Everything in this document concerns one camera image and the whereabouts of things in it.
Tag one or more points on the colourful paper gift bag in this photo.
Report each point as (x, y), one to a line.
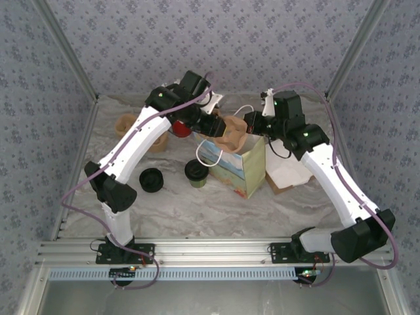
(252, 170)

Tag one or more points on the green paper coffee cup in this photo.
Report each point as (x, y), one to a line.
(198, 183)

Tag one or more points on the aluminium front rail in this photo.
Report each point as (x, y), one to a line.
(210, 252)

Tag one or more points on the grey metal lower panel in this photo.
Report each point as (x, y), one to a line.
(210, 298)

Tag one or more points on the aluminium frame post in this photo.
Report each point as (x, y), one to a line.
(65, 49)
(357, 49)

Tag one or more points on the red plastic cup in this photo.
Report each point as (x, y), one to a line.
(180, 130)

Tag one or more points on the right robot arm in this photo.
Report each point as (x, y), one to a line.
(331, 177)

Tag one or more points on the white paper napkins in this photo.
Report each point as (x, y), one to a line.
(285, 167)

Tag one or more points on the small LED circuit board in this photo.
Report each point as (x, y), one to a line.
(308, 273)
(126, 270)

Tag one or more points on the tan pulp cup carrier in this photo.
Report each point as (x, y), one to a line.
(233, 131)

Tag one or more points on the black plastic cup lid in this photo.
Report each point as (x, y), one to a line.
(196, 169)

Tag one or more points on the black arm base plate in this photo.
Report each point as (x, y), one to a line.
(282, 254)
(141, 257)

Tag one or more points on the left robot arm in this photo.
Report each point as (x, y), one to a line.
(144, 138)

